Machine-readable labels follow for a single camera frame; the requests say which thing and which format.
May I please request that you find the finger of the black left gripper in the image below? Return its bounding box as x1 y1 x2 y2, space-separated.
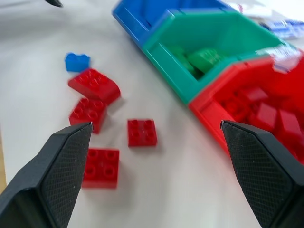
0 122 94 228

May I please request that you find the black pointed right gripper left finger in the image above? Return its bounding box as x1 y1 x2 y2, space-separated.
44 0 64 8

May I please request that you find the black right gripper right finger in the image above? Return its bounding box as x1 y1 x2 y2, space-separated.
220 120 304 228

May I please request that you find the red square toy brick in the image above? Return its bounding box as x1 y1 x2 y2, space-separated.
81 148 120 190
68 97 109 134
127 118 158 148

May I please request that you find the blue toy brick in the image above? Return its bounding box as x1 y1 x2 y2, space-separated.
65 52 92 73

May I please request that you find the blue plastic bin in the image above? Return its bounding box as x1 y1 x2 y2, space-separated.
112 0 240 50

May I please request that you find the red plastic bin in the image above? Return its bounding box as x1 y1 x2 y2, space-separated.
189 48 304 165

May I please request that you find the red curved toy brick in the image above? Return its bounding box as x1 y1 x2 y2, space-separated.
68 68 121 105

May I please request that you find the green toy brick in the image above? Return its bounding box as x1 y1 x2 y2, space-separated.
186 48 228 73
167 46 198 79

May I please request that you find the green plastic bin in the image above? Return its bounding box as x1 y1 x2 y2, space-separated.
142 9 289 106

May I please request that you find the blue and white package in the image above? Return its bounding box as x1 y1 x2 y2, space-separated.
257 19 304 40

